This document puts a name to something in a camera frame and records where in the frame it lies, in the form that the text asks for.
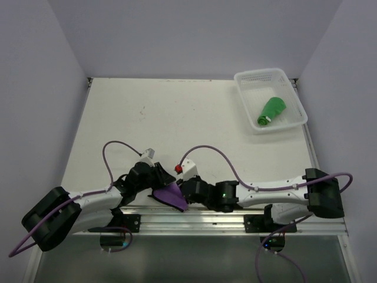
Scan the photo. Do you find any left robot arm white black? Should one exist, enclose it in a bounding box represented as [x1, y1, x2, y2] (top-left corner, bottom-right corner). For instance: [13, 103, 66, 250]
[21, 162, 176, 252]

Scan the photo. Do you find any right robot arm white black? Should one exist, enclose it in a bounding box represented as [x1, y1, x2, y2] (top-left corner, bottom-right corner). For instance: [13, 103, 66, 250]
[179, 168, 345, 232]

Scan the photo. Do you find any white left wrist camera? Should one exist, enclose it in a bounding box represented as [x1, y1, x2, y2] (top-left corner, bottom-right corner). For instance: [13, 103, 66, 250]
[140, 148, 155, 166]

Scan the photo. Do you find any green microfiber towel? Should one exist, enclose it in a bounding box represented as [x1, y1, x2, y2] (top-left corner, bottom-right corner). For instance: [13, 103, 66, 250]
[257, 97, 286, 126]

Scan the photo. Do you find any black and purple towel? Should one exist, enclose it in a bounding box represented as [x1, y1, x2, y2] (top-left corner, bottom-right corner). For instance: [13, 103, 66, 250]
[149, 183, 188, 212]

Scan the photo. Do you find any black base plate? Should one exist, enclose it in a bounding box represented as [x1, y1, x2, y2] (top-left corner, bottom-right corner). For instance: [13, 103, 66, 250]
[243, 214, 284, 233]
[110, 214, 141, 233]

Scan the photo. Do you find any white plastic basket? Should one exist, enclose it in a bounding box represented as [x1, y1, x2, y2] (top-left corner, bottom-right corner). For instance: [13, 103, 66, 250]
[234, 68, 308, 134]

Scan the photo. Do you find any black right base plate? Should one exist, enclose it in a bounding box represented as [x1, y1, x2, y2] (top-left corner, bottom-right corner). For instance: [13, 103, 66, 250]
[243, 214, 284, 233]

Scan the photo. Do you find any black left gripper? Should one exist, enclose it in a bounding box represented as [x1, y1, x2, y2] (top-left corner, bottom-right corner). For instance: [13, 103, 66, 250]
[135, 161, 176, 193]

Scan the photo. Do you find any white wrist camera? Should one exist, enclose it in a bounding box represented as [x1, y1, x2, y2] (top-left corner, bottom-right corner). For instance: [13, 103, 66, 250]
[140, 148, 155, 166]
[181, 158, 199, 181]

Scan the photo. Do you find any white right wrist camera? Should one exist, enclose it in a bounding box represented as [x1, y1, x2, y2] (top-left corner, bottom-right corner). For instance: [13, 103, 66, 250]
[181, 158, 199, 181]

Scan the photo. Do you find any aluminium mounting rail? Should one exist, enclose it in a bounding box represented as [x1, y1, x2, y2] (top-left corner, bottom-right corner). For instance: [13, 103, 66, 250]
[73, 206, 348, 236]

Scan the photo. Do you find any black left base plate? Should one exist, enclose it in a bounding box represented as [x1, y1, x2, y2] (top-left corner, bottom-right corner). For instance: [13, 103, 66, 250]
[110, 214, 141, 233]

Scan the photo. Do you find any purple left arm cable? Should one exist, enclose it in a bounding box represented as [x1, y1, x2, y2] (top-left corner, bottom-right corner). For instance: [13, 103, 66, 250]
[8, 140, 142, 258]

